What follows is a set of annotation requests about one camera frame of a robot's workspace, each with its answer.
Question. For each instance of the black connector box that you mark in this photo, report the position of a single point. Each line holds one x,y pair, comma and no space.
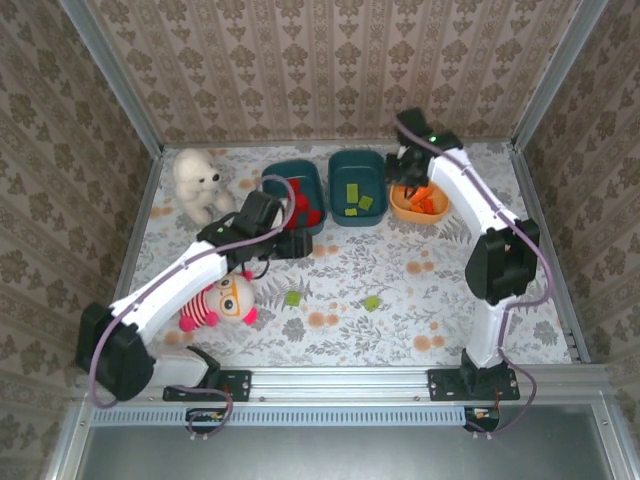
482,419
205,420

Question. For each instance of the floral table cover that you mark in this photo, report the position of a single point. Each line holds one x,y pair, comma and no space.
350,345

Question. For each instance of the aluminium mounting rail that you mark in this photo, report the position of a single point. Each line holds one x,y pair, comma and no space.
340,382

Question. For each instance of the long red lego brick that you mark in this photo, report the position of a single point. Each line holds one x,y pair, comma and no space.
298,186

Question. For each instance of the long green lego brick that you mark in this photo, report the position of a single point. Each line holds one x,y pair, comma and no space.
352,192

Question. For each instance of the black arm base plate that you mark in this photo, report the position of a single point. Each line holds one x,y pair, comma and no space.
235,386
442,385

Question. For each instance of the translucent red lego brick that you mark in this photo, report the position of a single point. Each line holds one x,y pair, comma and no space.
314,218

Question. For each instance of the small red lego brick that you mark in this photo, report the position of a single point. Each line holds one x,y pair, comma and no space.
307,202

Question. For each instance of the pink striped plush doll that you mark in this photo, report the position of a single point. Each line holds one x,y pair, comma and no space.
232,302

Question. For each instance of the orange plastic container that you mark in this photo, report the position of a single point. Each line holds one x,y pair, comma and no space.
442,207

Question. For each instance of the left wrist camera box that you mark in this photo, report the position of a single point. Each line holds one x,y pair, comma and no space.
280,214

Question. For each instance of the aluminium table end rail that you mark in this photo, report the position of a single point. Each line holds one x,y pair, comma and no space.
300,144

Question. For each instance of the large orange lego brick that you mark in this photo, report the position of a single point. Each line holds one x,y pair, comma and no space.
426,193

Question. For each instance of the teal plastic container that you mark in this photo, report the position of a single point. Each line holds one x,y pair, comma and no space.
302,169
370,175

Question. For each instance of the dark green lego brick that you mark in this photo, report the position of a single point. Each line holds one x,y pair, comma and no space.
365,202

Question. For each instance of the aluminium table side rail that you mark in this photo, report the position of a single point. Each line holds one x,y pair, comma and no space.
144,200
530,190

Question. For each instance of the aluminium frame post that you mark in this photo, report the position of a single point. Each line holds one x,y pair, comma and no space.
119,80
555,75

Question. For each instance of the steel sheet shelf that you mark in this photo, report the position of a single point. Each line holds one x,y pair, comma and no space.
350,455

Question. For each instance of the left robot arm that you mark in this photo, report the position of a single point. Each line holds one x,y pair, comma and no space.
170,285

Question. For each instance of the large red lego brick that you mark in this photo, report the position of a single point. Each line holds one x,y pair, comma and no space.
296,216

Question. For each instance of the white plush bear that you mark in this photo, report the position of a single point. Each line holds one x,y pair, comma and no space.
195,175

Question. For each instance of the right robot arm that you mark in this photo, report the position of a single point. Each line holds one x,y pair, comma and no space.
460,185

